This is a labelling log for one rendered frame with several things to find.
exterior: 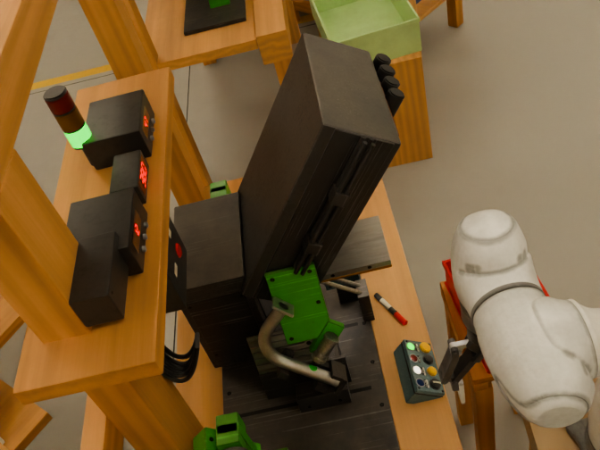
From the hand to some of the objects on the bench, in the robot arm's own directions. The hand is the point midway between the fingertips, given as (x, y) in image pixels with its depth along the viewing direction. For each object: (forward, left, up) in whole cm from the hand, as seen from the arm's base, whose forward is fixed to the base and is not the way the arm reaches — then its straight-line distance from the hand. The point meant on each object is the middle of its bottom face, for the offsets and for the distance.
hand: (493, 384), depth 120 cm
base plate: (+33, -56, -41) cm, 77 cm away
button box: (+6, -34, -43) cm, 55 cm away
